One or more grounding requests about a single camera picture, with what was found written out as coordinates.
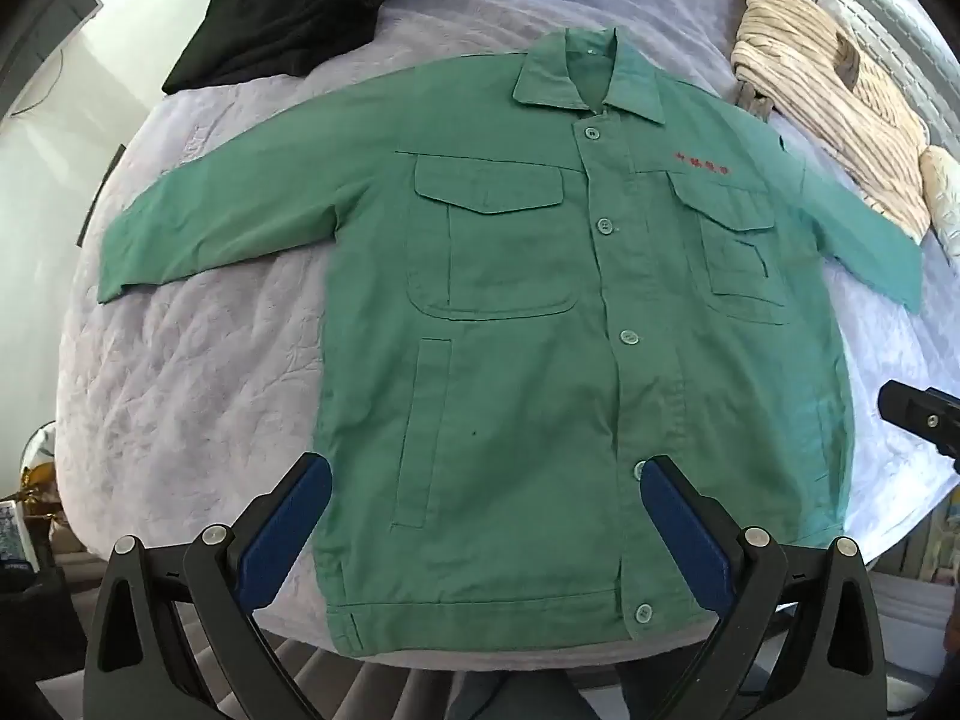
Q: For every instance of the lavender embossed bedspread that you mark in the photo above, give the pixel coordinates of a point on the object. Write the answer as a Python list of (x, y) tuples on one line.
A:
[(225, 352)]

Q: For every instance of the black folded garment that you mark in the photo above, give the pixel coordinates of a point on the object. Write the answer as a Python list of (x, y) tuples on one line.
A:
[(285, 15)]

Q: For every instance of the cream pillow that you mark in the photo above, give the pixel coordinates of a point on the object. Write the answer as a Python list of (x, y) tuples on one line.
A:
[(945, 195)]

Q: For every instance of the grey quilted headboard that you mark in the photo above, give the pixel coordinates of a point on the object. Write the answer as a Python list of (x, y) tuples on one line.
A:
[(900, 30)]

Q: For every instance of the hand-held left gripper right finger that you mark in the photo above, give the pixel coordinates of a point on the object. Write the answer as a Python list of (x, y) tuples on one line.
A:
[(682, 525)]

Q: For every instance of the beige striped garment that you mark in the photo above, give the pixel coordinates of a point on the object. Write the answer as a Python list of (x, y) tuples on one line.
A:
[(810, 67)]

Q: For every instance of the row of books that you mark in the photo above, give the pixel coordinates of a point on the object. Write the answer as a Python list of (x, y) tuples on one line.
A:
[(930, 540)]

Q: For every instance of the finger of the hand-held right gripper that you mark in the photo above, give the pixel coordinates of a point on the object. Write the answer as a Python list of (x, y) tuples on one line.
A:
[(915, 412)]

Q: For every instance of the green work jacket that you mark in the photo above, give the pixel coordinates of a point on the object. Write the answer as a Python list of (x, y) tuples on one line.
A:
[(525, 315)]

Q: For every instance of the white fan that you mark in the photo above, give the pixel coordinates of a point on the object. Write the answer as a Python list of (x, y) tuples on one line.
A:
[(41, 442)]

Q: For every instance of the golden ornament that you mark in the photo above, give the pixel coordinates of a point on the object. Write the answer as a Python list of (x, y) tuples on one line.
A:
[(37, 480)]

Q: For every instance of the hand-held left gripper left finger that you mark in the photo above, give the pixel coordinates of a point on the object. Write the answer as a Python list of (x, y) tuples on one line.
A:
[(289, 525)]

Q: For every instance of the printed book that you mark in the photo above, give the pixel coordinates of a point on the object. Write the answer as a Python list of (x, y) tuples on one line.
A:
[(16, 532)]

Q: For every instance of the dark bag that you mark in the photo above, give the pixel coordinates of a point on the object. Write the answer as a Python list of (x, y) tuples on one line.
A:
[(37, 637)]

